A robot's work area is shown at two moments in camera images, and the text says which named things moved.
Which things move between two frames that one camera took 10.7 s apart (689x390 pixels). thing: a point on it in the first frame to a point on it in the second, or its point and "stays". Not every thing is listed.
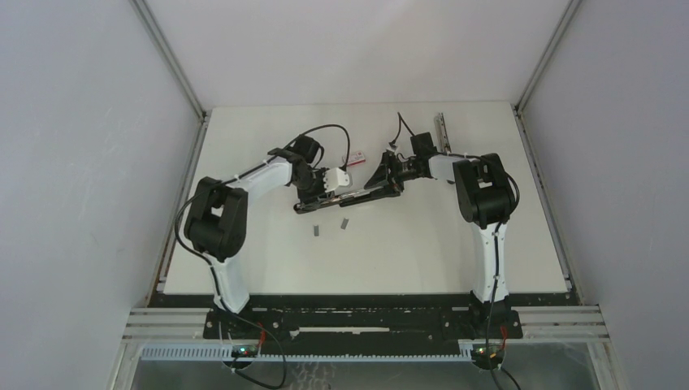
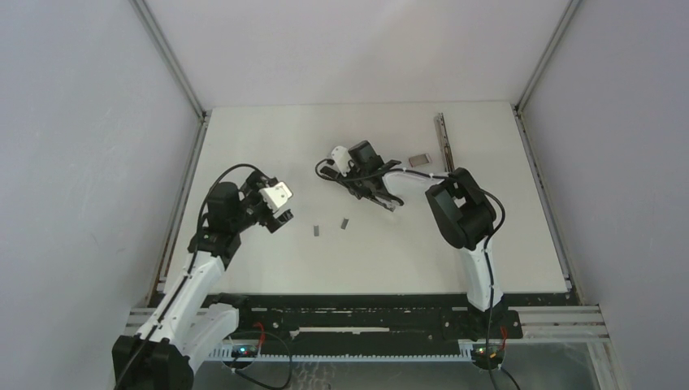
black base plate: x=362 y=318 stays
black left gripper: x=319 y=195 to x=250 y=190
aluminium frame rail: x=162 y=267 stays
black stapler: x=344 y=199 to x=360 y=192
